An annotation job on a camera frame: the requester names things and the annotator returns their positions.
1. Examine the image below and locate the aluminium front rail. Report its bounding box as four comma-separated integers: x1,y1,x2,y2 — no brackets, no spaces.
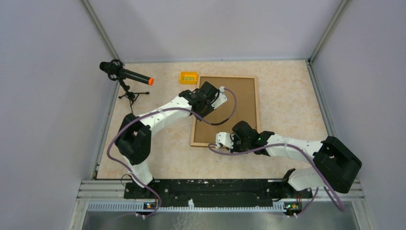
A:
69,179,377,230

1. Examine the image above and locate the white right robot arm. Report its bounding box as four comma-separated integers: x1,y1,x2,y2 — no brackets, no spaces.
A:
216,121,362,197

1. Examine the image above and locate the black mini tripod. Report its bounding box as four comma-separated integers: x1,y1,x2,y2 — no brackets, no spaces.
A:
118,79,150,114

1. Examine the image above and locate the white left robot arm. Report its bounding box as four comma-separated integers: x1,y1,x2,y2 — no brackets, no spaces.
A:
112,81,227,198

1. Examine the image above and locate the wooden picture frame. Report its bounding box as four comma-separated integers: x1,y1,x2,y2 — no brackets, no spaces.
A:
190,75,262,148

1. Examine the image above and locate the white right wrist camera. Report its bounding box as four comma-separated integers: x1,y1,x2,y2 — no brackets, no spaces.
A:
215,132,234,149

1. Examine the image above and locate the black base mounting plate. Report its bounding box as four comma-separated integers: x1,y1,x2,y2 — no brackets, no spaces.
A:
124,179,313,207

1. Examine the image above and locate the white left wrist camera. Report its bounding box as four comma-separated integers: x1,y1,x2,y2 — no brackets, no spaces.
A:
211,92,227,110

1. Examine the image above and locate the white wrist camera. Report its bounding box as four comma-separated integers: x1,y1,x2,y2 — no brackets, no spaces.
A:
215,132,234,149
211,92,227,110

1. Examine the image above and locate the yellow plastic box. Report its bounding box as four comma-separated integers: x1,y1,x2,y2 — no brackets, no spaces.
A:
179,71,199,85

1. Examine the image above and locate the black microphone orange tip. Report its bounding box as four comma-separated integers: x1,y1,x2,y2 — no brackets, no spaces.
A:
99,59,154,85

